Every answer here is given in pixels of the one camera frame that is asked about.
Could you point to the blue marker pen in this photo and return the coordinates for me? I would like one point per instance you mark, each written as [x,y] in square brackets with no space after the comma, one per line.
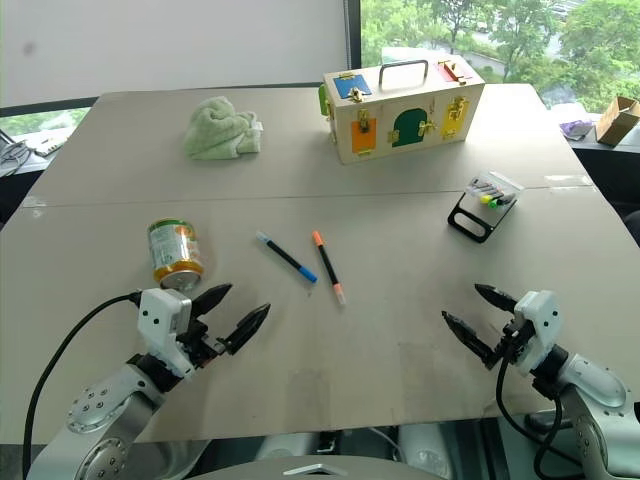
[286,257]

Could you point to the light green towel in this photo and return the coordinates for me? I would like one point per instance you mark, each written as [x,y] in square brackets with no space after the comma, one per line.
[220,129]

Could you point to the green plastic object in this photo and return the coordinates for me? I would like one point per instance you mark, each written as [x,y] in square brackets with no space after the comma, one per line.
[498,201]

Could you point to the cardboard box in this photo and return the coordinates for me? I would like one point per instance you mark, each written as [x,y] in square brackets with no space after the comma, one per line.
[618,121]

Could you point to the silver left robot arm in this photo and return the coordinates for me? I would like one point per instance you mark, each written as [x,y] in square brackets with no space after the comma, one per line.
[102,410]

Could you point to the yellow plastic object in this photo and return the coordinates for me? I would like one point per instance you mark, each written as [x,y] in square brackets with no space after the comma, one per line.
[487,197]

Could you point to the purple bag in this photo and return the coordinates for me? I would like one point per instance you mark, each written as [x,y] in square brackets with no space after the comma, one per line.
[576,128]

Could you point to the green and orange tin can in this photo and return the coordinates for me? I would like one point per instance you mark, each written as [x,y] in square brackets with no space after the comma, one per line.
[174,252]

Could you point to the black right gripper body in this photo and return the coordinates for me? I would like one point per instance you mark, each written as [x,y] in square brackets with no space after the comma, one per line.
[512,341]

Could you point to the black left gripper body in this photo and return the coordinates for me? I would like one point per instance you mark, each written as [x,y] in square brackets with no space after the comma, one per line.
[199,341]

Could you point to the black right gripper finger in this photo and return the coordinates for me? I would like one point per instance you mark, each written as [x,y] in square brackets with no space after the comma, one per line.
[496,297]
[467,336]

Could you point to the black marker holder tray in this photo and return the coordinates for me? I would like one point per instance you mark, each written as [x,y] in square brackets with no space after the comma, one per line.
[484,207]

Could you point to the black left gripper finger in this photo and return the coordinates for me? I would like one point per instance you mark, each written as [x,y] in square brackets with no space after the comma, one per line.
[212,298]
[247,326]

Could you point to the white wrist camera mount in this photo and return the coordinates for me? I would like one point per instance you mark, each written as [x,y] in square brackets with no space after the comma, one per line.
[161,325]
[537,327]

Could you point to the grey robot torso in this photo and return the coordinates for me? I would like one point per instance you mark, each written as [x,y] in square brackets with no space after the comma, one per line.
[310,467]

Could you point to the orange marker pen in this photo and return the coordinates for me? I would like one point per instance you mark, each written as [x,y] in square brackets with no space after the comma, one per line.
[328,267]

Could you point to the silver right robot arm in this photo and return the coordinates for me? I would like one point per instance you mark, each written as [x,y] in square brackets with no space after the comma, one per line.
[592,400]

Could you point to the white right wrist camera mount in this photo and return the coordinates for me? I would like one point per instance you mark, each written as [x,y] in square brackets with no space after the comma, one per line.
[537,327]

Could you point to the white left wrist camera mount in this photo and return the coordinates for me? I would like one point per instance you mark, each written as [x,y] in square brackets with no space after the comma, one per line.
[161,325]

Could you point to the wooden lock box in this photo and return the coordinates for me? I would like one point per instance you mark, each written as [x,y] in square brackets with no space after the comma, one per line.
[400,117]

